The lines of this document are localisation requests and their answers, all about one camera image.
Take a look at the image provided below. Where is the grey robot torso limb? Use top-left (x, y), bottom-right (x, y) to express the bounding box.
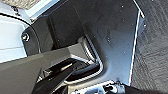
top-left (0, 37), bottom-right (93, 94)

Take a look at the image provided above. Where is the white wardrobe carcass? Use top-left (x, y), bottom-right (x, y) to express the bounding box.
top-left (0, 0), bottom-right (62, 65)

